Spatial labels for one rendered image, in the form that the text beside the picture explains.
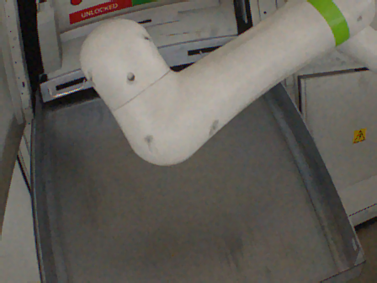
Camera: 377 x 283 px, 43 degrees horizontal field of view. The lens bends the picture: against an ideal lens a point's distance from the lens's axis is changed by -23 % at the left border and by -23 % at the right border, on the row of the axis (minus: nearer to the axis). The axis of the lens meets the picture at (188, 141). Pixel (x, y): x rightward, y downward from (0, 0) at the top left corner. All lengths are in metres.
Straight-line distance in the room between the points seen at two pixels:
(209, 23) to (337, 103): 0.44
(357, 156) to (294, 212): 0.74
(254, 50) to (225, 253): 0.35
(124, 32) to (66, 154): 0.51
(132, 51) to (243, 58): 0.16
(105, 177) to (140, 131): 0.38
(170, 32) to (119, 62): 0.59
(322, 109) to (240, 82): 0.75
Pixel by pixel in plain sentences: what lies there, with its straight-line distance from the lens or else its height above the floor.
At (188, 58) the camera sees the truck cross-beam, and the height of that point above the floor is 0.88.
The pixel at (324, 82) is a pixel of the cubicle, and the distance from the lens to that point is 1.47.
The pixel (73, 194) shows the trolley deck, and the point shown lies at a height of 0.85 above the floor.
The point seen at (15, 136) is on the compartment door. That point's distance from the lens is 1.35.
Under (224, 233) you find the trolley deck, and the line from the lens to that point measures 0.99.
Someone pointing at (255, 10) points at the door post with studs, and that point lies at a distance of 1.31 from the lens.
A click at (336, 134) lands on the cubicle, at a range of 1.60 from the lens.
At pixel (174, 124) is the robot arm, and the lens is 0.76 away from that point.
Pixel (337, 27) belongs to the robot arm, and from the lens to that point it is 0.86.
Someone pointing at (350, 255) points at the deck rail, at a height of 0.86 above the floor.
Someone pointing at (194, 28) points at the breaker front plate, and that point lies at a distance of 1.34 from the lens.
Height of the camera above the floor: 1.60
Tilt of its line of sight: 40 degrees down
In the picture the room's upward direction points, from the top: 8 degrees counter-clockwise
